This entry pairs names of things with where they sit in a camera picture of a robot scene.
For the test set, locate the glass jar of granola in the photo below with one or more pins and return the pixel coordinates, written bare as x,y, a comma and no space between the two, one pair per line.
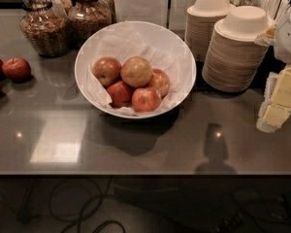
89,16
44,29

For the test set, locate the red apple on table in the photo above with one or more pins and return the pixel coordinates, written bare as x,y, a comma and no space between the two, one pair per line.
17,69

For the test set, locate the stack of paper bowls rear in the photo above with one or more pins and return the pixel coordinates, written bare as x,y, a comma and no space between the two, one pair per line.
200,20

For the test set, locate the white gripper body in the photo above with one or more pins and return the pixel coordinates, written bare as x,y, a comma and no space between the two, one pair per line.
290,39

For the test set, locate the stack of paper bowls front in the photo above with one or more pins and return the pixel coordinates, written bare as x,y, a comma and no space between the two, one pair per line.
233,57

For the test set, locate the glass jar of granola left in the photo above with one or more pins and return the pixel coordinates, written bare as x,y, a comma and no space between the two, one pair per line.
44,29

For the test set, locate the stack of paper bowls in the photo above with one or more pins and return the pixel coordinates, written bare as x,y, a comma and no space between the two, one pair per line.
200,20
233,57

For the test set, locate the glass jar of granola middle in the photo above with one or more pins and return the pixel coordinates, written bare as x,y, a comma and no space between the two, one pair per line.
89,16

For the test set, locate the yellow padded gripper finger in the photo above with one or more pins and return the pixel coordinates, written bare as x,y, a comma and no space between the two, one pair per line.
266,38
276,107

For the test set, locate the white bowl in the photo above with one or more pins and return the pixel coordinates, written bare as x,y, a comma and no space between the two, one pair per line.
171,41

